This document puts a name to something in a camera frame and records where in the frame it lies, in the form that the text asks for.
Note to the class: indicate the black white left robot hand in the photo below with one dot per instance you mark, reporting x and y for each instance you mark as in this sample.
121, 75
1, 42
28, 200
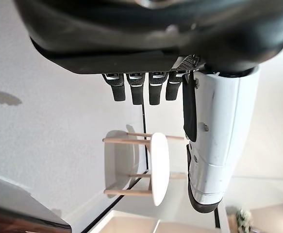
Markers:
155, 36

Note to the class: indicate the beige dried plant decoration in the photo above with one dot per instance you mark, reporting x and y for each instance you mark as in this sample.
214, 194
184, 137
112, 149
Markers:
243, 218

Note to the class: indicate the white chair with wooden legs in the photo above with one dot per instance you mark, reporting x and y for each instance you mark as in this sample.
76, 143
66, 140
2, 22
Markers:
159, 165

